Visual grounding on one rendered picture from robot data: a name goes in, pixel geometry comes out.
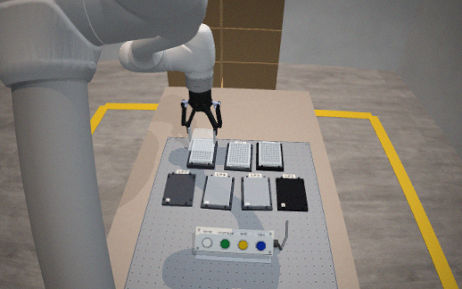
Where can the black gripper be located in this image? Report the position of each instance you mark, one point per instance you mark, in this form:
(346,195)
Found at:
(201,102)

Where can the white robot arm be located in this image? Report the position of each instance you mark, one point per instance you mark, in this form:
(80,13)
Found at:
(49,50)

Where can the white button panel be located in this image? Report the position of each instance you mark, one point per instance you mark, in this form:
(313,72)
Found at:
(257,245)

